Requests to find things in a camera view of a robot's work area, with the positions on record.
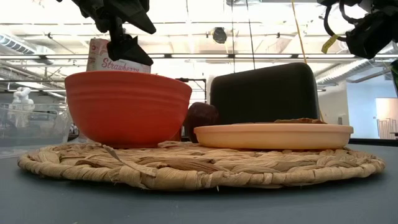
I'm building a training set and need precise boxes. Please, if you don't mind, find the yellow cable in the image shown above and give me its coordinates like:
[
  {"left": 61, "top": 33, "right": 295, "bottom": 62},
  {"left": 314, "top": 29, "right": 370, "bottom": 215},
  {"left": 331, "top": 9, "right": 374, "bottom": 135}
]
[{"left": 290, "top": 0, "right": 307, "bottom": 64}]

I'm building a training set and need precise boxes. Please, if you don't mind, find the white robot figure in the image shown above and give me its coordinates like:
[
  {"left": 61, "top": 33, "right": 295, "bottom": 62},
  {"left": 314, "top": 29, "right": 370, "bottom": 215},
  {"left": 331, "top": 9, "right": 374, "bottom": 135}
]
[{"left": 8, "top": 86, "right": 35, "bottom": 111}]

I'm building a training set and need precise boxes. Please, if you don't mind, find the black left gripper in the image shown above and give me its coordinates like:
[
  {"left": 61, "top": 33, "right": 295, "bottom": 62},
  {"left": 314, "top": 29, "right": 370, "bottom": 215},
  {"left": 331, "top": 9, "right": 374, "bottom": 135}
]
[{"left": 71, "top": 0, "right": 157, "bottom": 67}]

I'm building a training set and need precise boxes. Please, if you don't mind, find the yellow cable tag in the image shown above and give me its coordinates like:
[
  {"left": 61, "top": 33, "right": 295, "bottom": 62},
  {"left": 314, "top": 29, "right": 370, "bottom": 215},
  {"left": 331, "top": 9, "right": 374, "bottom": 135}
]
[{"left": 320, "top": 34, "right": 341, "bottom": 55}]

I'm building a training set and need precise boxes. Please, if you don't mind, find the red ceramic bowl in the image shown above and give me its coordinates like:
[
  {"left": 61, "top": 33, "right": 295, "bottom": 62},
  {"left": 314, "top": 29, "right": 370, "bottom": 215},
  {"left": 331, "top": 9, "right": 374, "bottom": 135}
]
[{"left": 64, "top": 70, "right": 193, "bottom": 149}]

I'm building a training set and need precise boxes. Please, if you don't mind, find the clear plastic container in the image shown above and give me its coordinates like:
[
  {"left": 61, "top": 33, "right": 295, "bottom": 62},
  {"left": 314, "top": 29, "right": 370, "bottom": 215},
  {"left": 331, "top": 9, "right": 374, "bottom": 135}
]
[{"left": 0, "top": 101, "right": 74, "bottom": 151}]

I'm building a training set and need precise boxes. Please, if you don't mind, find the pink strawberry yogurt cereal box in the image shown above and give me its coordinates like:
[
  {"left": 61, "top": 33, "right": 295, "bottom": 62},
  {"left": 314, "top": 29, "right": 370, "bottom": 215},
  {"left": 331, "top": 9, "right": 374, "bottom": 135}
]
[{"left": 86, "top": 37, "right": 152, "bottom": 75}]

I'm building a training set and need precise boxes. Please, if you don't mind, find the black toaster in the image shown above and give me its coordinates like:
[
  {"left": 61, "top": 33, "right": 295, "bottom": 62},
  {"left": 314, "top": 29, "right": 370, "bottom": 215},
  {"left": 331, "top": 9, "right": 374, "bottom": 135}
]
[{"left": 209, "top": 62, "right": 322, "bottom": 126}]

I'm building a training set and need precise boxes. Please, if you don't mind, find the peach round plate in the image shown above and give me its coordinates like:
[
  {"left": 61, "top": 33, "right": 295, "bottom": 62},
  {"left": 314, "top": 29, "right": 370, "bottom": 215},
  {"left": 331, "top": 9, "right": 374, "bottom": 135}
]
[{"left": 193, "top": 123, "right": 354, "bottom": 151}]

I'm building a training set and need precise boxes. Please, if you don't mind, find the brown toast slice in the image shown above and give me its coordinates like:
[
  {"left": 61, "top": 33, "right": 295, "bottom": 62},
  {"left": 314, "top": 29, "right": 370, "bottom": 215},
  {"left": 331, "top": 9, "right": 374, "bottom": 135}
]
[{"left": 273, "top": 118, "right": 328, "bottom": 125}]

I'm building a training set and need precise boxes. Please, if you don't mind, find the dark red apple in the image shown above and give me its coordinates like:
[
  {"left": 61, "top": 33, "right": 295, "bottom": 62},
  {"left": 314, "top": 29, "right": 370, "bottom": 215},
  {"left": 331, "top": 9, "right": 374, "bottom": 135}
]
[{"left": 183, "top": 101, "right": 220, "bottom": 144}]

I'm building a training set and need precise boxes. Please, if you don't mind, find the round black ceiling device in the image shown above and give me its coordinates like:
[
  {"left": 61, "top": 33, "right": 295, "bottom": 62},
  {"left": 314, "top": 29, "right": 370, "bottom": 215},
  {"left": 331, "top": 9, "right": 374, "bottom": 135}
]
[{"left": 212, "top": 27, "right": 228, "bottom": 45}]

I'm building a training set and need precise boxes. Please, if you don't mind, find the round woven straw placemat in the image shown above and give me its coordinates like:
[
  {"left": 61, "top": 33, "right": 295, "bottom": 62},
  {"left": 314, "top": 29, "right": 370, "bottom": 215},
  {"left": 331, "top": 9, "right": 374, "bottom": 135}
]
[{"left": 17, "top": 140, "right": 386, "bottom": 191}]

